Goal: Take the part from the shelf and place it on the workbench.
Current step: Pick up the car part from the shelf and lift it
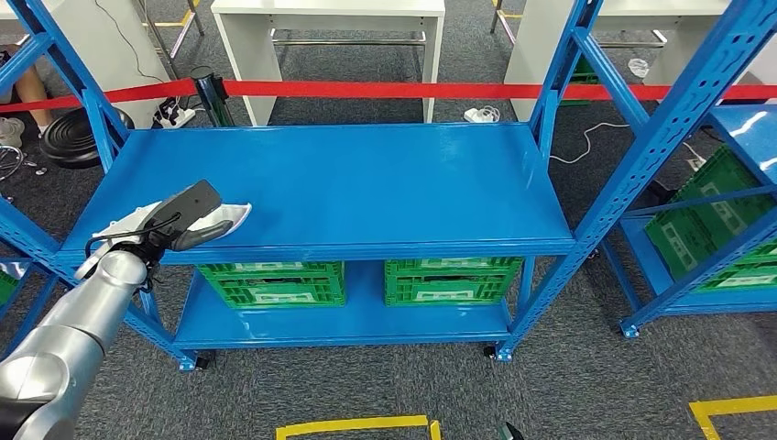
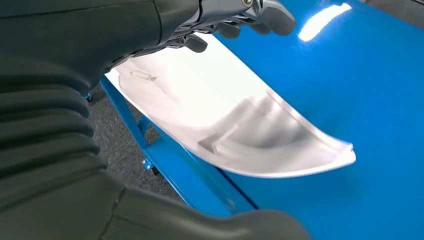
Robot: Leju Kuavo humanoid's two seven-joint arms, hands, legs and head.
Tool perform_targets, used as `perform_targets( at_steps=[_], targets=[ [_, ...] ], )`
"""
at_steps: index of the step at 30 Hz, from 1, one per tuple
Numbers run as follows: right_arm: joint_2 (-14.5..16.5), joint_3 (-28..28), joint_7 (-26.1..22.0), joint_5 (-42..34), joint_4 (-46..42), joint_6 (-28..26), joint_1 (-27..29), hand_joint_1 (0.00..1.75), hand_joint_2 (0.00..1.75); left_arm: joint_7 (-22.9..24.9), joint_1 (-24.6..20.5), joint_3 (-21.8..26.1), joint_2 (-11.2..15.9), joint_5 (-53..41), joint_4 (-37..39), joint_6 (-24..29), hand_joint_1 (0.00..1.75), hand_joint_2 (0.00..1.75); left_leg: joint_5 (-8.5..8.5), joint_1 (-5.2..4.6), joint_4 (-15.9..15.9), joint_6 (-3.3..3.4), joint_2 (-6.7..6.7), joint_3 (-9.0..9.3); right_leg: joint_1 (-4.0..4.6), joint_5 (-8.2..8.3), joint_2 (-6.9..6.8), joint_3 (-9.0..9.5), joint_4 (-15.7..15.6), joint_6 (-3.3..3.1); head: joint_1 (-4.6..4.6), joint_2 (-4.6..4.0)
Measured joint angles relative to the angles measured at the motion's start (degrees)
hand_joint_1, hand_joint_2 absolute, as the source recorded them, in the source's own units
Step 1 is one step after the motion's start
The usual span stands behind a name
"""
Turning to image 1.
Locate white floor cable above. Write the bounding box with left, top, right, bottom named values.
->
left=549, top=121, right=632, bottom=165

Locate black round ribbed base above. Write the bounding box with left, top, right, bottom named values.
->
left=38, top=107, right=136, bottom=171

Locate yellow floor tape square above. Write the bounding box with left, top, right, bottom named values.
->
left=274, top=414, right=443, bottom=440

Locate white plug adapter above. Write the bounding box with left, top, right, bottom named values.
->
left=464, top=105, right=502, bottom=125

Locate green plastic crate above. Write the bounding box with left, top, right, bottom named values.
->
left=209, top=276, right=347, bottom=311
left=673, top=145, right=777, bottom=244
left=0, top=269, right=19, bottom=306
left=385, top=276, right=517, bottom=308
left=558, top=57, right=599, bottom=107
left=384, top=257, right=524, bottom=283
left=644, top=206, right=777, bottom=294
left=197, top=260, right=345, bottom=287

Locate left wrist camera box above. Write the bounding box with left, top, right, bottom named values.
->
left=73, top=239, right=116, bottom=281

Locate black stanchion post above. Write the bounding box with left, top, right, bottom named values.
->
left=190, top=65, right=236, bottom=127

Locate person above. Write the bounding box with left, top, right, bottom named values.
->
left=0, top=45, right=57, bottom=149

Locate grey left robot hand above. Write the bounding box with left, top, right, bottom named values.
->
left=136, top=179, right=235, bottom=253

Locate white curved plastic part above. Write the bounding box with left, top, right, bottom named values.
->
left=91, top=202, right=253, bottom=259

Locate metal leg frame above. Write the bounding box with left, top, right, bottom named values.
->
left=134, top=0, right=206, bottom=82

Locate white table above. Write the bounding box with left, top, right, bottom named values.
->
left=503, top=0, right=777, bottom=123
left=210, top=0, right=446, bottom=127
left=0, top=0, right=174, bottom=130

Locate white power strip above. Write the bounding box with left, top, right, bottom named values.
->
left=151, top=96, right=199, bottom=130

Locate red barrier belt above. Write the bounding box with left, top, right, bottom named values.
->
left=0, top=77, right=199, bottom=116
left=223, top=80, right=777, bottom=103

